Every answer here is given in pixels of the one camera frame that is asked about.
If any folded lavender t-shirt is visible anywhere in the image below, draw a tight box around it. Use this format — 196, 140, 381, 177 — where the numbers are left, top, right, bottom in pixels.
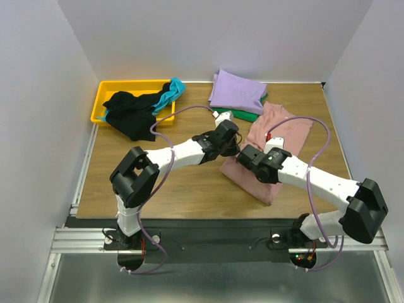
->
208, 69, 267, 115

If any teal garment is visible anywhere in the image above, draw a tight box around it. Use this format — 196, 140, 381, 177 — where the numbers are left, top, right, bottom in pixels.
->
152, 77, 186, 116

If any black garment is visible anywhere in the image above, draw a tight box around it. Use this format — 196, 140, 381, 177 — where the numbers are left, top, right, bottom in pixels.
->
103, 82, 170, 141

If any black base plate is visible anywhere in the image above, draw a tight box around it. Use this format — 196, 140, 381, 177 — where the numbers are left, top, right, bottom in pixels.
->
65, 218, 332, 271

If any pink t-shirt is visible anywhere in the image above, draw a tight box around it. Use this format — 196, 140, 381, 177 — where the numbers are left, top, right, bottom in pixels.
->
220, 102, 312, 205

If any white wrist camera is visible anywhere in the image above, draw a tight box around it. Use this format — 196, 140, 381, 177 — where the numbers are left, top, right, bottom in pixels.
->
264, 133, 284, 154
212, 110, 234, 127

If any folded green t-shirt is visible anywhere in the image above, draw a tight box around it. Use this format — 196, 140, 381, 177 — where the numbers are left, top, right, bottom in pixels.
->
212, 107, 259, 122

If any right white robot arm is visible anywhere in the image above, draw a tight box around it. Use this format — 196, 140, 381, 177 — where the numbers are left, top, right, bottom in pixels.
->
236, 145, 388, 246

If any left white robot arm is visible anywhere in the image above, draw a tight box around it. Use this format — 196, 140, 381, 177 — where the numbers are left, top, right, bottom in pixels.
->
110, 119, 240, 249

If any yellow plastic bin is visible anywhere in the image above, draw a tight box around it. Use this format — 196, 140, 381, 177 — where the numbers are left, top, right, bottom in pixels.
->
90, 80, 170, 127

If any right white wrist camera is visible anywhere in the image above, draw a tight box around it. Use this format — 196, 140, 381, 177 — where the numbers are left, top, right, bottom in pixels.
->
264, 133, 284, 154

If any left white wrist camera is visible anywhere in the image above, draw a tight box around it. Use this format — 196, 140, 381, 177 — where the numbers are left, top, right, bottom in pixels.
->
212, 110, 234, 127

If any aluminium rail frame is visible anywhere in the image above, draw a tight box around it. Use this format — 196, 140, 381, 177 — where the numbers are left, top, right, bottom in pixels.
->
37, 125, 403, 302

